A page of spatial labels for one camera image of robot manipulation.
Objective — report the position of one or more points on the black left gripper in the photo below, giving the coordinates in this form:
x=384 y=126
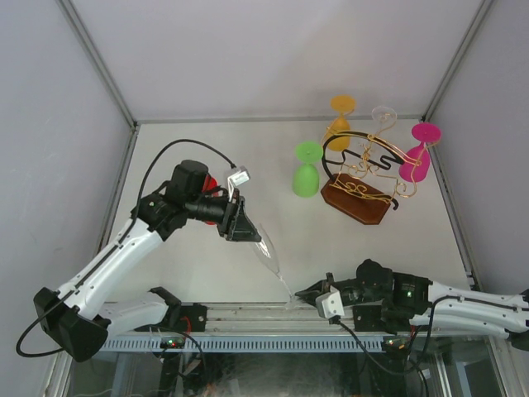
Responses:
x=235 y=226

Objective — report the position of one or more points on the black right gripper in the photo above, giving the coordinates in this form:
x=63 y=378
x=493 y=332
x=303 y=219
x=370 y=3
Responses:
x=309 y=294

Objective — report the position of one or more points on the clear wine glass front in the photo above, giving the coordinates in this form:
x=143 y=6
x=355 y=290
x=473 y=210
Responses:
x=268 y=257

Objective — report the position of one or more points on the clear wine glass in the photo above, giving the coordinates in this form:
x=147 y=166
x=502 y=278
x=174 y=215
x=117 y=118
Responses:
x=385 y=118
x=268 y=257

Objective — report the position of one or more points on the red wine glass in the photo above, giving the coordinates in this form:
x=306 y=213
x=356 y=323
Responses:
x=210 y=184

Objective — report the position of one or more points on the green wine glass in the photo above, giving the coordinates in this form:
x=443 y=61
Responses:
x=306 y=177

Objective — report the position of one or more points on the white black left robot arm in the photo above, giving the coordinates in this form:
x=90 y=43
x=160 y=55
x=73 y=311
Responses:
x=78 y=316

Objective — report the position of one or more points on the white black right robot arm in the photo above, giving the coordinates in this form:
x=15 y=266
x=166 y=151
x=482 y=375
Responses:
x=406 y=299

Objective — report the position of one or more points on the brown wooden rack base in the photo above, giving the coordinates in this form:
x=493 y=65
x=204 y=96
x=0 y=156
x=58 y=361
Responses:
x=367 y=212

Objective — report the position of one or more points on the pink wine glass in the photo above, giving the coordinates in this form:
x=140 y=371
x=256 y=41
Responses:
x=418 y=160

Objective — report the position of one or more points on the yellow wine glass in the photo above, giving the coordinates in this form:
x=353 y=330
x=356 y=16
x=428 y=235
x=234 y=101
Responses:
x=343 y=105

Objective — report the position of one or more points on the clear wine glass back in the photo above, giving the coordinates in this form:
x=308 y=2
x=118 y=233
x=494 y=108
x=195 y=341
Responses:
x=385 y=118

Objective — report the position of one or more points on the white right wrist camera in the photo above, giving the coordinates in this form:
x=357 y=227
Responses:
x=330 y=304

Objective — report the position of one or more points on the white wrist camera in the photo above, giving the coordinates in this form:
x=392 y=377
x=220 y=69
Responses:
x=330 y=304
x=235 y=178

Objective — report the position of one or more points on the aluminium mounting rail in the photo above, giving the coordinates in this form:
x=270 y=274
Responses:
x=267 y=319

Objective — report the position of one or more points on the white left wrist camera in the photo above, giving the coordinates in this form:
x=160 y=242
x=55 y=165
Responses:
x=235 y=178

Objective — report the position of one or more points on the blue slotted cable duct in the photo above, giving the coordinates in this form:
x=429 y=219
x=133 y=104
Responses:
x=160 y=342

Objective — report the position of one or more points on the gold wire glass rack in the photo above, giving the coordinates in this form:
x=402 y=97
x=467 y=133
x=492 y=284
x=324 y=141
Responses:
x=378 y=158

